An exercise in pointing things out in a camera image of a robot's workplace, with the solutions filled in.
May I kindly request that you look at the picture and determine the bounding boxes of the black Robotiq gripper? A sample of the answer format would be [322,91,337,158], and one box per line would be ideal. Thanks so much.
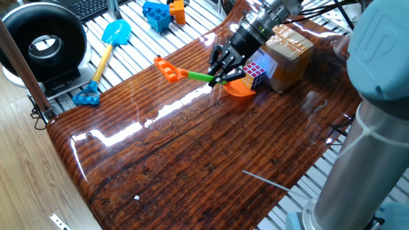
[208,27,266,88]

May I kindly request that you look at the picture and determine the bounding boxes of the white Rubik's cube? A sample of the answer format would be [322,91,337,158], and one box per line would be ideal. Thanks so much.
[242,61,266,91]

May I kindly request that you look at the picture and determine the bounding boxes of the orange toy shovel green shaft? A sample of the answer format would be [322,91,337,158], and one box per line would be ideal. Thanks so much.
[153,56,257,98]

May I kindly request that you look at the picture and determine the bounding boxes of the blue toy shovel yellow shaft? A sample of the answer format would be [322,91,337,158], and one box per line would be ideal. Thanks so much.
[72,19,132,107]

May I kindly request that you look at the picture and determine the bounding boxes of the cardboard box with yellow tape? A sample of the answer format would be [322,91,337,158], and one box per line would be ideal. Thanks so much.
[249,24,314,94]

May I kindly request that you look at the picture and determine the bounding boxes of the orange toy block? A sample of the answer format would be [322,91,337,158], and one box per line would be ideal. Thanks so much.
[169,0,187,26]

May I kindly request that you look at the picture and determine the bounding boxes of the blue toy block square holes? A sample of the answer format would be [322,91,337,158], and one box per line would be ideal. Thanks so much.
[146,8,172,34]

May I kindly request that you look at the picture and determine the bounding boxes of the glossy wood-grain table mat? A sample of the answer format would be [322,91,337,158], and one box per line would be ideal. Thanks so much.
[46,0,364,230]

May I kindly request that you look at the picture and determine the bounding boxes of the black computer keyboard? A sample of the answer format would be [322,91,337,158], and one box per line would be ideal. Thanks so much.
[60,0,111,22]

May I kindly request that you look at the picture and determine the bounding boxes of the brown wooden beam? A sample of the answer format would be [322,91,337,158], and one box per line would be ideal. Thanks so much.
[0,19,54,121]

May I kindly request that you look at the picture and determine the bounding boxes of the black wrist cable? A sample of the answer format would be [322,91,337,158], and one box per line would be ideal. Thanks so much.
[281,0,365,25]

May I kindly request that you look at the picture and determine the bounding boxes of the aluminium frame post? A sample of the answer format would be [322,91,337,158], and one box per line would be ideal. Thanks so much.
[107,0,123,20]

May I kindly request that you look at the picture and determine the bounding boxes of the thin black wire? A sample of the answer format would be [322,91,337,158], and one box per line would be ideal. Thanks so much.
[29,95,48,131]

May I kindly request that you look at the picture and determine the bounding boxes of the black ring-shaped fan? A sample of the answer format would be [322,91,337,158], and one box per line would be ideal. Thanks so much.
[0,2,93,96]

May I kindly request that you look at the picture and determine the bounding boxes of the small metal bracket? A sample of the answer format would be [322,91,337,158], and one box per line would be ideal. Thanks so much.
[49,213,73,230]

